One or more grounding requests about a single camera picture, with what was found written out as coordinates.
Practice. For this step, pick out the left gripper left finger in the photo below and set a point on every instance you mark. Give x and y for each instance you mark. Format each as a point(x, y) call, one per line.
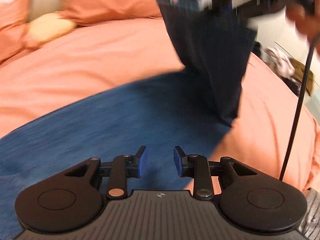
point(136, 164)

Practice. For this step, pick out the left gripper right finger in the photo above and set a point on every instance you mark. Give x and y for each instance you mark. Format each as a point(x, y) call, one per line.
point(183, 163)

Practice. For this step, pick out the blue denim jeans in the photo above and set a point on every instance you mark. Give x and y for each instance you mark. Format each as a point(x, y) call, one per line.
point(193, 108)

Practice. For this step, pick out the person's right hand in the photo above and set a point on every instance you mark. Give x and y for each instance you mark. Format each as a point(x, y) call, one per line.
point(307, 25)

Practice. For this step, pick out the clutter beside bed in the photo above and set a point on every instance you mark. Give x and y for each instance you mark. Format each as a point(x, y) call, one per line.
point(289, 70)

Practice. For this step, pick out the orange bed sheet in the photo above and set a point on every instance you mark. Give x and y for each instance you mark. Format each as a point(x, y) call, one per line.
point(95, 59)

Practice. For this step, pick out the small yellow cushion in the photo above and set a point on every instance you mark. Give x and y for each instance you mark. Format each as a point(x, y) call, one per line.
point(46, 28)

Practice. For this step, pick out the left orange pillow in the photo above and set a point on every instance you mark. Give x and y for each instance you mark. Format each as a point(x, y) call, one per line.
point(14, 15)

